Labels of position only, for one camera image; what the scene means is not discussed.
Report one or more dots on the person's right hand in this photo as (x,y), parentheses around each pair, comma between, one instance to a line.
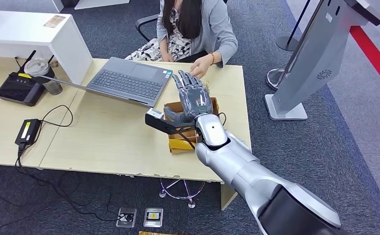
(168,58)

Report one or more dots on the person's left hand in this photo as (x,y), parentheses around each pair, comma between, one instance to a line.
(201,66)

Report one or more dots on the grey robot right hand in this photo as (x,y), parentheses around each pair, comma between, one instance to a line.
(195,97)

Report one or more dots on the yellow green ID card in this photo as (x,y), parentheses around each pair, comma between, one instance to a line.
(207,86)

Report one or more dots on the wooden divided box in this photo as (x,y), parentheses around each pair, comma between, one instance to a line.
(190,134)

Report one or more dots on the clear lidded drink cup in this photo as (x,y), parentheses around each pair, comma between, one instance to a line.
(36,67)

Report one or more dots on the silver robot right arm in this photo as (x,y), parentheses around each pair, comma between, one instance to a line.
(242,172)

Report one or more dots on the person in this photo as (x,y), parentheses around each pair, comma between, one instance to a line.
(216,29)

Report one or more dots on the beige card on cabinet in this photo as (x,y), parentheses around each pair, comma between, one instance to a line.
(55,21)

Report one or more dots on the grey open laptop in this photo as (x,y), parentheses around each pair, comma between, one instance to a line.
(128,83)

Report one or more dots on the chrome stanchion base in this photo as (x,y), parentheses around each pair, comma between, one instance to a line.
(276,79)

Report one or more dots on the white flat board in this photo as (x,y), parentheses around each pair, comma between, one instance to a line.
(102,3)

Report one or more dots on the chrome stool base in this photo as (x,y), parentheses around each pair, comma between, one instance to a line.
(190,202)

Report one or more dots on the cards beneath cabinet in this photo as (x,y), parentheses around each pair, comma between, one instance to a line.
(54,64)

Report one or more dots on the silver kiosk stand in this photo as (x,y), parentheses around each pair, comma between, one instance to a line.
(318,48)

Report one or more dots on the floor socket with yellow label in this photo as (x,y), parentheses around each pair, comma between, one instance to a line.
(153,217)

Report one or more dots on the floor socket with plug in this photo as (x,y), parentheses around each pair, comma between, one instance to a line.
(126,217)

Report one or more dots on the gold floor strip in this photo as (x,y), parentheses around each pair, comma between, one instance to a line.
(151,233)

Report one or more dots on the white desk cabinet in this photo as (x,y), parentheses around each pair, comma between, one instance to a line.
(21,34)

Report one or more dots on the white low cabinet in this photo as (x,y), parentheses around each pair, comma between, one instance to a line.
(27,5)

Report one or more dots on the black router with antennas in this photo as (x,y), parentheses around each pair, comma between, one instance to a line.
(18,92)

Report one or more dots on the black power adapter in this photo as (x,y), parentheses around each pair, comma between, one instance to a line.
(27,130)

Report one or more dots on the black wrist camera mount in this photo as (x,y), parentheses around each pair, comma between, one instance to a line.
(159,123)

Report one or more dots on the black stanchion post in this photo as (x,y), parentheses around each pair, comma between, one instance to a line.
(286,43)

